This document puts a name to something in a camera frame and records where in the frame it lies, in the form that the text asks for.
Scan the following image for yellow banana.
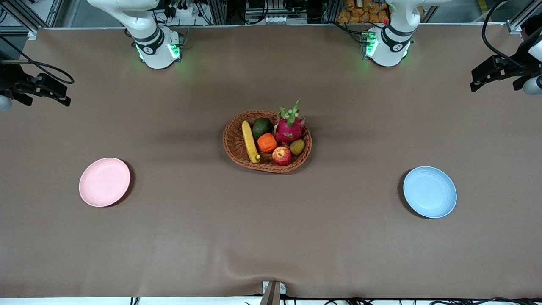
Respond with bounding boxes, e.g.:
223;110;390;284
241;120;261;164

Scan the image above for red yellow apple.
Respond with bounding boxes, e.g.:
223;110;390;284
272;146;293;166

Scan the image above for pink plate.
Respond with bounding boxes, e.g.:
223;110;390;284
79;158;131;208

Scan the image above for light blue plate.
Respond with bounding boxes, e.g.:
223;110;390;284
403;166;458;219

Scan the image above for bag of orange snacks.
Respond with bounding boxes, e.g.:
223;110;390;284
337;0;389;24

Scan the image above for white power strip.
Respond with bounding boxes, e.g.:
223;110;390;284
167;0;206;18

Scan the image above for brown wicker basket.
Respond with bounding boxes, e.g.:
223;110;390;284
223;110;313;173

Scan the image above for dark green avocado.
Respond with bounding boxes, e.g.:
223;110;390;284
252;118;273;139

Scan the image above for pink dragon fruit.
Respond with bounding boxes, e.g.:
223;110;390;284
274;99;305;144

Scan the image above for orange fruit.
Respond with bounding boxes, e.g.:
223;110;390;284
257;133;278;153

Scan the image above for white electronics box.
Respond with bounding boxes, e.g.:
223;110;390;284
246;0;308;24

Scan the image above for brown table cloth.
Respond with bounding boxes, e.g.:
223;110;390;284
0;25;542;299

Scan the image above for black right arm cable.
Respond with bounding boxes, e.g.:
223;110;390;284
0;36;75;85

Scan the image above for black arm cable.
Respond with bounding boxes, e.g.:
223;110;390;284
481;0;530;70
0;36;75;85

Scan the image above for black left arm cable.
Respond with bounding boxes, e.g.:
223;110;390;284
481;0;530;70

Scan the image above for metal camera bracket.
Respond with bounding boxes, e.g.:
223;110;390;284
260;281;287;305

